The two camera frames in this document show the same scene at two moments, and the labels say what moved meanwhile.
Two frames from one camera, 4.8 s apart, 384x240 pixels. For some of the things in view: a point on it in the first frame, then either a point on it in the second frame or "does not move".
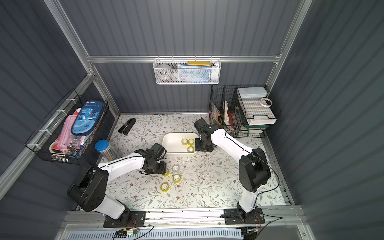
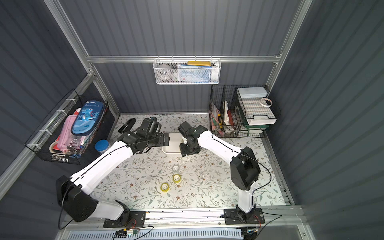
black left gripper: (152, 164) to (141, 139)
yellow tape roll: (177, 178) does not move
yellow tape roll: (164, 187) does not move
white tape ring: (265, 105) does not move
